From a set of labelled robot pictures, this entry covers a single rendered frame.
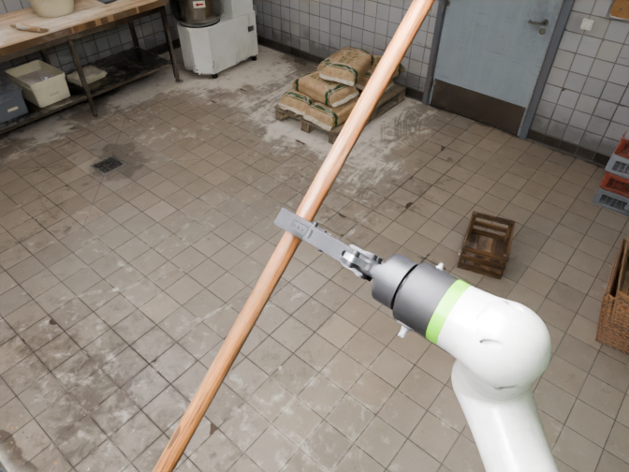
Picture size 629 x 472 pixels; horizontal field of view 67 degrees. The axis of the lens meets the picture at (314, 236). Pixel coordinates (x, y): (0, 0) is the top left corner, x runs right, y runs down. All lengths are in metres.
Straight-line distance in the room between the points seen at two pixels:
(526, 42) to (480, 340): 4.32
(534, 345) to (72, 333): 3.03
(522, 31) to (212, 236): 3.16
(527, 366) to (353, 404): 2.22
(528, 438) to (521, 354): 0.14
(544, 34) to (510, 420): 4.25
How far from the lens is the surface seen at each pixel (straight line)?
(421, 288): 0.64
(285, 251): 0.76
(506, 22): 4.86
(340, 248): 0.67
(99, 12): 5.46
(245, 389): 2.86
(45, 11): 5.49
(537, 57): 4.84
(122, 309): 3.39
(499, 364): 0.62
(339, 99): 4.61
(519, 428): 0.73
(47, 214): 4.36
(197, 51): 5.85
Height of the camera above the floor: 2.48
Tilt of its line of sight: 43 degrees down
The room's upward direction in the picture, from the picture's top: straight up
